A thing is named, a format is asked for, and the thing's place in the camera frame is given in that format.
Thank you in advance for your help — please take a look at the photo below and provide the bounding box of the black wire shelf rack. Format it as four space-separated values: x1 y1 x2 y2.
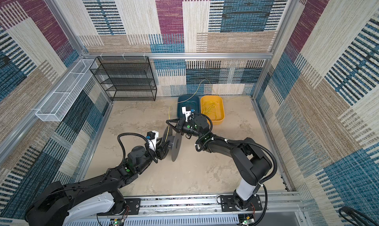
89 56 158 101

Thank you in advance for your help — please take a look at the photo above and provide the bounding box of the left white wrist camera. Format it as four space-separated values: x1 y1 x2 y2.
146 131 159 152

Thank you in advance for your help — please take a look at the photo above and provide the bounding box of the dark grey spool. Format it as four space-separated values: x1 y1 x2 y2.
161 127 182 162

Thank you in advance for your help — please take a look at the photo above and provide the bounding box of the yellow cable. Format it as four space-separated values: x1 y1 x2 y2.
165 78 240 142

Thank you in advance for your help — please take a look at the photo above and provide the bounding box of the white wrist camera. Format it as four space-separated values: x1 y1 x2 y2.
146 131 159 152
182 106 195 122

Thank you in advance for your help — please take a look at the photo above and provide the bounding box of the yellow plastic bin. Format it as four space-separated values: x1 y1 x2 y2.
200 95 225 125

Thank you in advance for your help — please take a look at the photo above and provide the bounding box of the teal plastic bin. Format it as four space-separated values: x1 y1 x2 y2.
177 94 201 118

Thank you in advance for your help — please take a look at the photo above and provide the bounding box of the black cable loop corner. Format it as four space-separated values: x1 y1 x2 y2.
338 206 379 226

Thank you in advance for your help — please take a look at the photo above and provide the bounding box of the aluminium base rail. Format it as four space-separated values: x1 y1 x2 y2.
68 191 312 226

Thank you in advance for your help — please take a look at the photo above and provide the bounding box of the white mesh wall basket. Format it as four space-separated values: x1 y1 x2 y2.
36 59 93 122

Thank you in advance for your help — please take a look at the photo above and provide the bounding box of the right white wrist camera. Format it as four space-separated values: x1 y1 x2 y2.
182 106 195 122

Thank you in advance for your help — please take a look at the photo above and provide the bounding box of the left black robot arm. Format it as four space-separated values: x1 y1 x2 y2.
25 132 172 226

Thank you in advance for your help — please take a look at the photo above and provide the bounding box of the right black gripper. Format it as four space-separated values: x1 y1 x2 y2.
166 117 201 138

